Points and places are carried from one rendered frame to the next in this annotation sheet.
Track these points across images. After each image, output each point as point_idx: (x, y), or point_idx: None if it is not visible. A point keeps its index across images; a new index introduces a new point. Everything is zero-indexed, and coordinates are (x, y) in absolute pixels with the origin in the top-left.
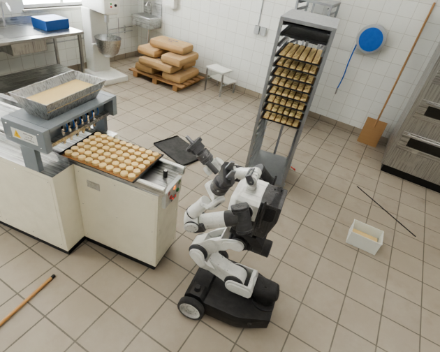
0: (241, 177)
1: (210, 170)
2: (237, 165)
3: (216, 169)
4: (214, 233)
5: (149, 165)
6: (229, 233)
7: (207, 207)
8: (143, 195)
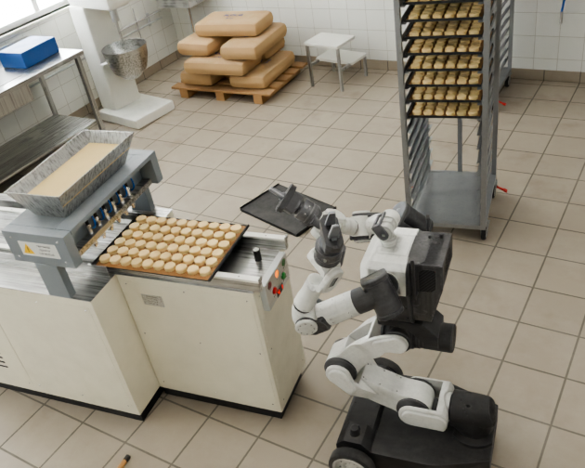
0: None
1: None
2: (370, 212)
3: None
4: (358, 333)
5: (229, 247)
6: None
7: (318, 290)
8: (230, 298)
